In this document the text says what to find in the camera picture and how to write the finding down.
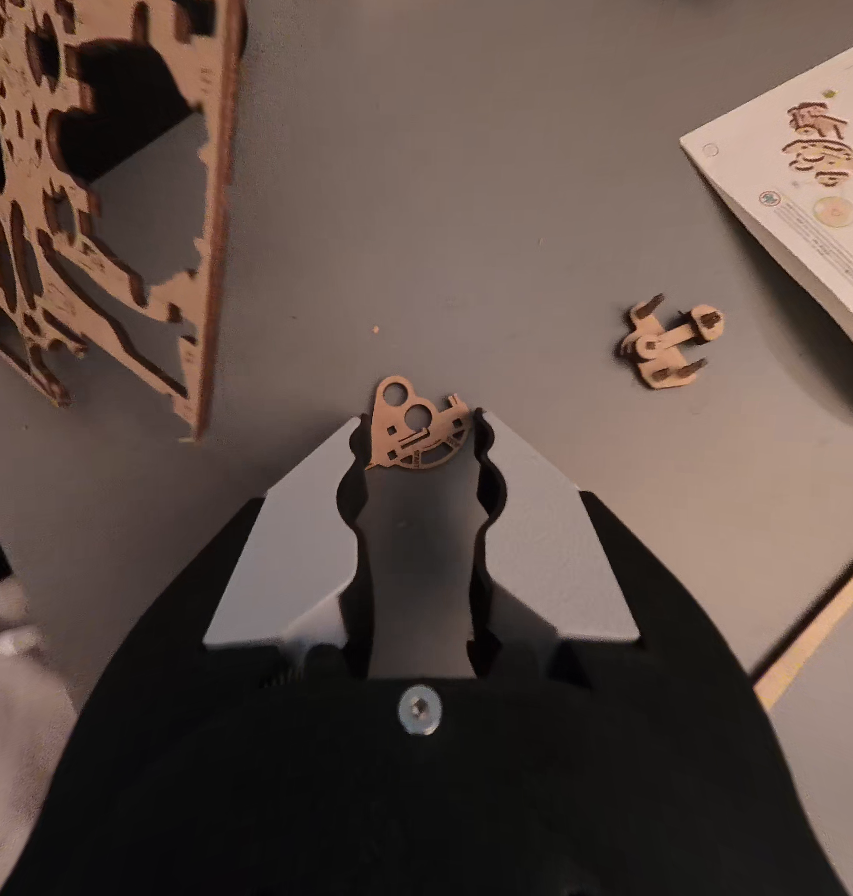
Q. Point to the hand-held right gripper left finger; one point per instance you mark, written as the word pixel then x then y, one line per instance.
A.
pixel 286 560

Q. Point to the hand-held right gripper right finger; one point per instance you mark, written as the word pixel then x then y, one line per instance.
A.
pixel 552 560

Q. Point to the wooden car-shaped piece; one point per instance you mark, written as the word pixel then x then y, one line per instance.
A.
pixel 383 409

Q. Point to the large wooden parts sheet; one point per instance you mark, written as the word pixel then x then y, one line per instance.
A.
pixel 213 210

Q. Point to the small wooden pegged assembly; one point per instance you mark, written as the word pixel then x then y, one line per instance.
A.
pixel 661 371

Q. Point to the white instruction booklet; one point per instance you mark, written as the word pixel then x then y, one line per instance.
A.
pixel 804 210

